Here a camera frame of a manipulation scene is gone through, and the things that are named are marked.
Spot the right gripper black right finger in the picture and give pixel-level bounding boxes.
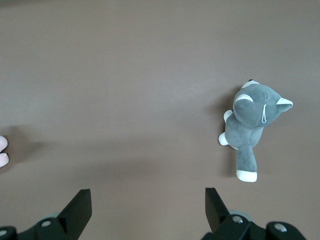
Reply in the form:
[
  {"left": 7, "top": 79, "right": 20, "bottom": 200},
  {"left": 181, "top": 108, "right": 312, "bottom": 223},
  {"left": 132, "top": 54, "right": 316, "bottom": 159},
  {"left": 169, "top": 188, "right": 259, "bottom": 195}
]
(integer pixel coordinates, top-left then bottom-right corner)
[{"left": 201, "top": 187, "right": 307, "bottom": 240}]

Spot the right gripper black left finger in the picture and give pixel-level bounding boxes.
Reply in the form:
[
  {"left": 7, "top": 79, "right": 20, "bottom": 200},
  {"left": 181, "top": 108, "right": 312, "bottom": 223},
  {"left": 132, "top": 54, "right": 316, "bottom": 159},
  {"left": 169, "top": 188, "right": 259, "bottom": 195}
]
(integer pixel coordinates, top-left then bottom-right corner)
[{"left": 0, "top": 189, "right": 92, "bottom": 240}]

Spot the pale pink small plush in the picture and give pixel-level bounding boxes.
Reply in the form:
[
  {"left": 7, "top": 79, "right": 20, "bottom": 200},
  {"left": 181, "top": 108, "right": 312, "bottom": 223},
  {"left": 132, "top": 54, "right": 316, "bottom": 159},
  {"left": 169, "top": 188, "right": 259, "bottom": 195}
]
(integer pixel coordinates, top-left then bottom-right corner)
[{"left": 0, "top": 135, "right": 10, "bottom": 168}]

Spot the grey white husky plush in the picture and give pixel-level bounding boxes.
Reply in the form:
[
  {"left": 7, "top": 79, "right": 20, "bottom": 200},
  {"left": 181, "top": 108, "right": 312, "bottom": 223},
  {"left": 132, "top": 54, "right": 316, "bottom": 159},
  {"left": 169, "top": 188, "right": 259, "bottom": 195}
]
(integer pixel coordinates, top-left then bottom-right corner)
[{"left": 217, "top": 79, "right": 294, "bottom": 183}]

